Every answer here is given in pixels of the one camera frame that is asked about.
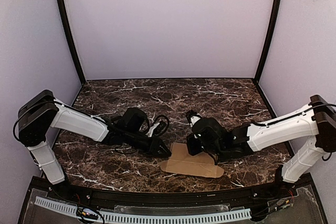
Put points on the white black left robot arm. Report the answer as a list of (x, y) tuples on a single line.
[(44, 111)]

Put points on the black front rail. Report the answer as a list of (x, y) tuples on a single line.
[(253, 197)]

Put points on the black right frame post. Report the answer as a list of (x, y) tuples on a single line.
[(268, 40)]

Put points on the brown cardboard box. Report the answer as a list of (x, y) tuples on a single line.
[(181, 162)]

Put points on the black frame post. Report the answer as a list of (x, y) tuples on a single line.
[(268, 40), (70, 40)]

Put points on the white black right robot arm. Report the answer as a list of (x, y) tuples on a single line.
[(315, 121)]

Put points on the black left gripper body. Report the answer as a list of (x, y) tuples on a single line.
[(153, 146)]

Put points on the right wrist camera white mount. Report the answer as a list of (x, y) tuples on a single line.
[(192, 117)]

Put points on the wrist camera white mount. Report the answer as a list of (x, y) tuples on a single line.
[(160, 125), (192, 117)]

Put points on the black left frame post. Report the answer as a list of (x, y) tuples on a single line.
[(70, 40)]

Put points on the clear acrylic plate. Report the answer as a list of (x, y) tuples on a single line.
[(303, 208)]

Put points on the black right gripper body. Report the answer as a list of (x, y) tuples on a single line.
[(194, 145)]

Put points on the white slotted cable duct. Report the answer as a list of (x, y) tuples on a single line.
[(126, 214)]

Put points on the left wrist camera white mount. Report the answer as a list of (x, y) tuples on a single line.
[(160, 125)]

